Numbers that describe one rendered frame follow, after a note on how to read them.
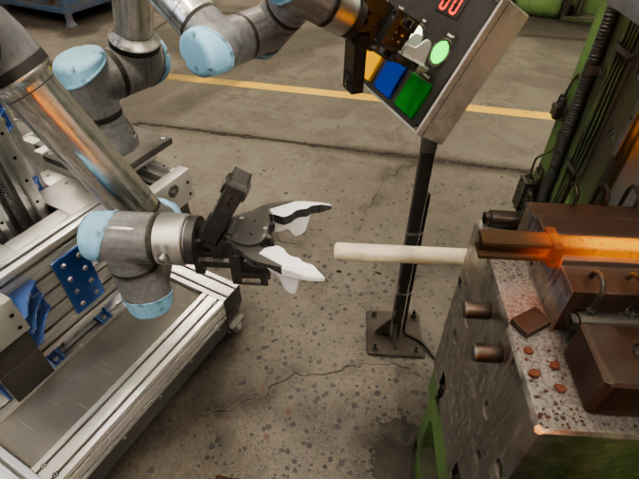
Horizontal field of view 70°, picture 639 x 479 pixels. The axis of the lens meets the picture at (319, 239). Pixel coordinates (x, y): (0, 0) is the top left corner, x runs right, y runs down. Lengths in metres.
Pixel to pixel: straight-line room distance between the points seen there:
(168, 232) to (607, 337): 0.56
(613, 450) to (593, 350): 0.12
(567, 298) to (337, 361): 1.14
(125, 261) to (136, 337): 0.92
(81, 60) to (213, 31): 0.47
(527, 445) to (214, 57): 0.68
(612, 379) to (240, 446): 1.18
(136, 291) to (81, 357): 0.90
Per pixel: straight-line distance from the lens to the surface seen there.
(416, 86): 1.00
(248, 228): 0.64
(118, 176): 0.78
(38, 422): 1.55
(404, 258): 1.15
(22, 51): 0.73
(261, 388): 1.65
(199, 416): 1.64
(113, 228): 0.69
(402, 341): 1.75
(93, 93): 1.18
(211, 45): 0.76
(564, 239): 0.70
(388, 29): 0.88
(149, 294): 0.75
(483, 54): 0.98
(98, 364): 1.59
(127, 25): 1.19
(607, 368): 0.61
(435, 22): 1.06
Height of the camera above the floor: 1.42
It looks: 42 degrees down
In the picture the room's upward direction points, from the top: straight up
